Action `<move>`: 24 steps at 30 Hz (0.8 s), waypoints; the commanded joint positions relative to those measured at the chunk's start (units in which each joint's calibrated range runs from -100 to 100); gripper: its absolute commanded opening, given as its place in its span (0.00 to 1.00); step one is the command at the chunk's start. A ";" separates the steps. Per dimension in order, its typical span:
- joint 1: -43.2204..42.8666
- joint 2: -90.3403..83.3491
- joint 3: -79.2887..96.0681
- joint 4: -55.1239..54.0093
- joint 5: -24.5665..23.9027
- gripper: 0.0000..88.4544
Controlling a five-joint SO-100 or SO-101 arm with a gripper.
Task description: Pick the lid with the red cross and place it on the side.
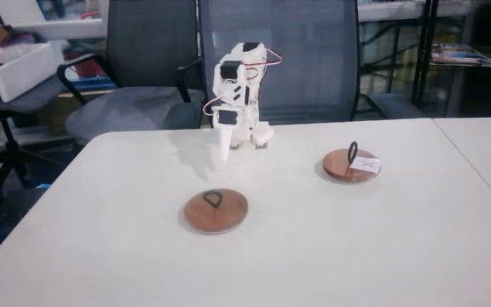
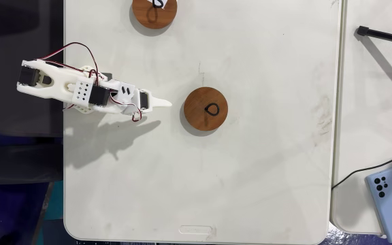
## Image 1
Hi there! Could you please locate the wooden lid with red cross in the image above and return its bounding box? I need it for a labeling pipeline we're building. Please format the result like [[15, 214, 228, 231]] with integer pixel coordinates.
[[321, 141, 383, 184]]

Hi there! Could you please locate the plain wooden lid black loop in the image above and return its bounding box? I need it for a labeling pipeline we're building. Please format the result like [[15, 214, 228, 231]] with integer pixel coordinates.
[[182, 188, 250, 235]]

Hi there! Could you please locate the grey cushion office chair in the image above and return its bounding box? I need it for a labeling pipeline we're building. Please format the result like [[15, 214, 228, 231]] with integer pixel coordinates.
[[56, 0, 207, 144]]

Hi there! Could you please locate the wide mesh back office chair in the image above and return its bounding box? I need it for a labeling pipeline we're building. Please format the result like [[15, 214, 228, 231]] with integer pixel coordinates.
[[197, 0, 426, 128]]

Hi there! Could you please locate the white shelf board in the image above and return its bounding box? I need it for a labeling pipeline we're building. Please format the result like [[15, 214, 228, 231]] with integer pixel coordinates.
[[0, 17, 110, 40]]

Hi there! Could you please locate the black shelf rack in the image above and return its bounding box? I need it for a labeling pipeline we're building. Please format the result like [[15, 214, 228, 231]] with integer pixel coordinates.
[[355, 0, 491, 119]]

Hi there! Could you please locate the white box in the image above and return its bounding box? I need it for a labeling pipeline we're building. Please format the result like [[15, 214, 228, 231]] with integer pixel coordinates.
[[0, 41, 57, 103]]

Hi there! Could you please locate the stack of magazines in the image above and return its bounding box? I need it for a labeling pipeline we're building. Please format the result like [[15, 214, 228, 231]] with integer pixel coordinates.
[[430, 42, 491, 69]]

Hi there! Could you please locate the short red servo wire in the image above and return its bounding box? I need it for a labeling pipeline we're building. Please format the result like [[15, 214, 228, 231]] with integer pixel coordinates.
[[201, 96, 225, 117]]

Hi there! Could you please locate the long red servo wire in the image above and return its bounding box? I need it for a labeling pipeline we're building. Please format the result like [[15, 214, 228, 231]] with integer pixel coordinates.
[[245, 47, 284, 81]]

